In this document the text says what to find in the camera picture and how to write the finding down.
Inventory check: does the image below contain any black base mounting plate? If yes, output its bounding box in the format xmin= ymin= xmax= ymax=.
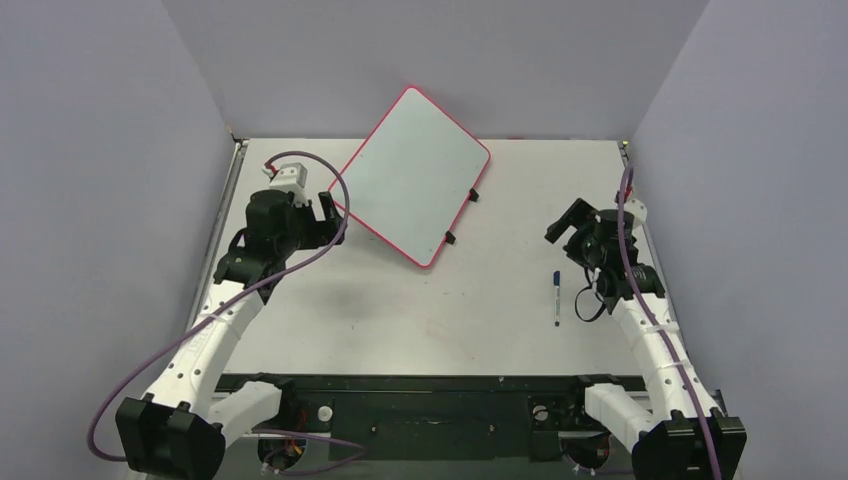
xmin=215 ymin=373 xmax=646 ymax=462

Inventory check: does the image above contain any red-framed whiteboard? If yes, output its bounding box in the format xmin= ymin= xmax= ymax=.
xmin=329 ymin=86 xmax=491 ymax=268

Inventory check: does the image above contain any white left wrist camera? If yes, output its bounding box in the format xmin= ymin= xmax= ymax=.
xmin=269 ymin=163 xmax=308 ymax=203

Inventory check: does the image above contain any white whiteboard marker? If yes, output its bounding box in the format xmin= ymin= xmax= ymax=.
xmin=553 ymin=276 xmax=561 ymax=327

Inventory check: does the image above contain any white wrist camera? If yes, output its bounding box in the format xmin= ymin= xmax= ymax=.
xmin=623 ymin=196 xmax=648 ymax=229
xmin=269 ymin=163 xmax=308 ymax=203

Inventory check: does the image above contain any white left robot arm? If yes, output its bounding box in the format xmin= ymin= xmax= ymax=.
xmin=115 ymin=189 xmax=346 ymax=479

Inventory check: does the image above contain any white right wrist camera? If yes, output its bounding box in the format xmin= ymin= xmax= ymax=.
xmin=623 ymin=196 xmax=648 ymax=229

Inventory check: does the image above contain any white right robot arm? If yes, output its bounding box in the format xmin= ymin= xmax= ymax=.
xmin=545 ymin=198 xmax=747 ymax=479

